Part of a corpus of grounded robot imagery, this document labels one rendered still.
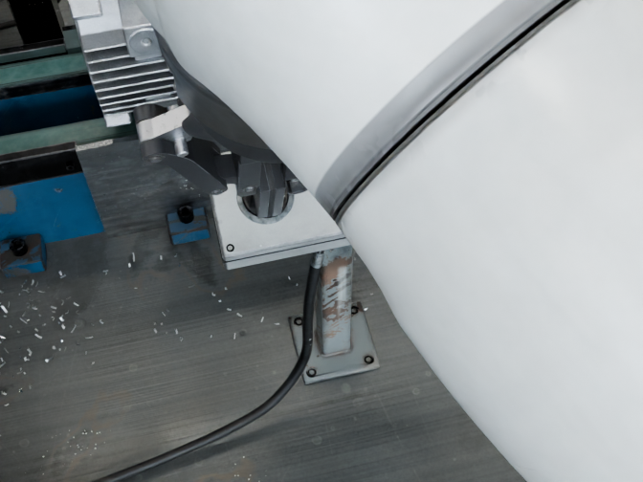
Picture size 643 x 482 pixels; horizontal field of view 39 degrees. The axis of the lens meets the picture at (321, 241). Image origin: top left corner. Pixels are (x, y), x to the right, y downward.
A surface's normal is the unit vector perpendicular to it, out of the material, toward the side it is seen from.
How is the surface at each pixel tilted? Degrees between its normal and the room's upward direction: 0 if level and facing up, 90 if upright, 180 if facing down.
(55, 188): 90
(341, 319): 90
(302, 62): 74
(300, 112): 82
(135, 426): 0
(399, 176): 63
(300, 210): 24
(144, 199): 90
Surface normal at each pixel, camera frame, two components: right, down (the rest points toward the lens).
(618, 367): -0.40, 0.23
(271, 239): 0.08, -0.19
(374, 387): -0.01, -0.56
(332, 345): 0.23, 0.81
